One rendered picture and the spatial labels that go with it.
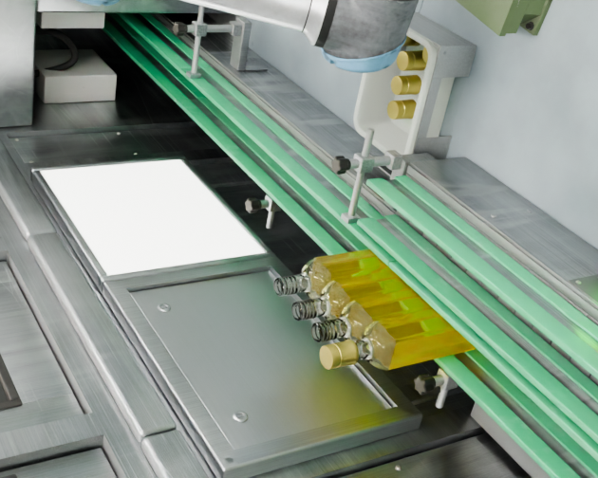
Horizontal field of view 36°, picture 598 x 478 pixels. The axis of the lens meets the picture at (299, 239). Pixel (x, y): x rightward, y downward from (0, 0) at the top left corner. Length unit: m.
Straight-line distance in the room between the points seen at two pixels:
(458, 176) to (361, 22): 0.33
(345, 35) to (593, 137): 0.39
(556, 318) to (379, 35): 0.47
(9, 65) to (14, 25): 0.09
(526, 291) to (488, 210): 0.19
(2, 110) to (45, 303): 0.69
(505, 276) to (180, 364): 0.50
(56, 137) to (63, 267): 0.60
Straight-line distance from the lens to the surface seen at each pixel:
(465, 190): 1.48
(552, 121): 1.46
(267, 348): 1.48
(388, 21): 1.35
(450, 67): 1.56
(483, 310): 1.36
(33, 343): 1.51
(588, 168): 1.42
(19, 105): 2.15
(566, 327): 1.23
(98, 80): 2.32
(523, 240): 1.37
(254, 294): 1.60
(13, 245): 1.72
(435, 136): 1.61
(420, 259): 1.44
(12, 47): 2.10
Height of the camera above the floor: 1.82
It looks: 31 degrees down
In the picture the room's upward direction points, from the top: 98 degrees counter-clockwise
